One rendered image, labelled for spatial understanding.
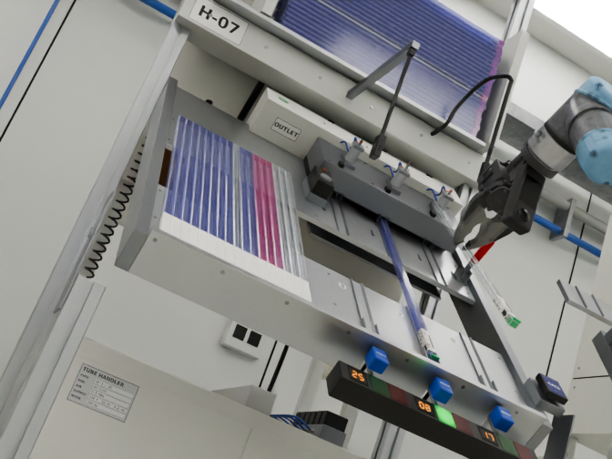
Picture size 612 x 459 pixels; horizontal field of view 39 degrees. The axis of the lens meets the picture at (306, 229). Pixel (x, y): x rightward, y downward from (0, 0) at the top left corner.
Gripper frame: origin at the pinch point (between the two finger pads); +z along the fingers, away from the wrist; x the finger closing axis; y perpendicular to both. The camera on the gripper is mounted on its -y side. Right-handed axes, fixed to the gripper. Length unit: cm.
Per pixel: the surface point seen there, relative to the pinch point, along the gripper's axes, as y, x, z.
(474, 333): -0.8, -14.3, 13.7
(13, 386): -19, 52, 61
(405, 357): -31.8, 10.3, 4.8
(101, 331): 101, 23, 151
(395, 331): -22.9, 9.5, 7.8
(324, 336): -32.9, 22.2, 8.0
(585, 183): 224, -138, 48
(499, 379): -20.9, -10.9, 6.8
